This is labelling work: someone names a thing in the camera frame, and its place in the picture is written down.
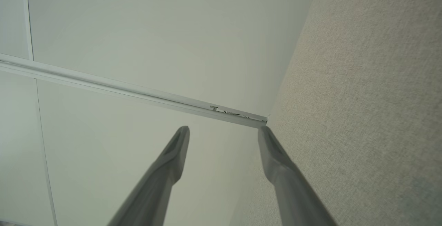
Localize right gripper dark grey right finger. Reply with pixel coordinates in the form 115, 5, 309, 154
258, 126, 337, 226

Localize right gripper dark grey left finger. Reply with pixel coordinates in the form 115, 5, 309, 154
108, 126, 190, 226

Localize partition panel base rail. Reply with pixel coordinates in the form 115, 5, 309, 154
0, 53, 268, 129

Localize grey fabric sofa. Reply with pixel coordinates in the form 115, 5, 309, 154
229, 0, 442, 226

